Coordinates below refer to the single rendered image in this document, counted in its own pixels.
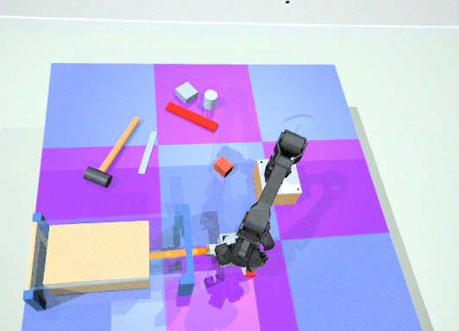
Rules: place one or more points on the mallet with grey head and wooden handle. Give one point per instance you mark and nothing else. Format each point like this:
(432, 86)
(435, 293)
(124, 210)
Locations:
(100, 176)

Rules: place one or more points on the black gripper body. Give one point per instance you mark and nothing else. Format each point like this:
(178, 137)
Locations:
(223, 251)

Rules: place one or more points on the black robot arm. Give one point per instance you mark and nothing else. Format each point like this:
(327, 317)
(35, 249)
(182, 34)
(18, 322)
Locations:
(256, 221)

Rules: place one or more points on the red flat bar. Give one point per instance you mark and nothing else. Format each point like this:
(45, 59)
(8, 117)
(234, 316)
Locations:
(191, 116)

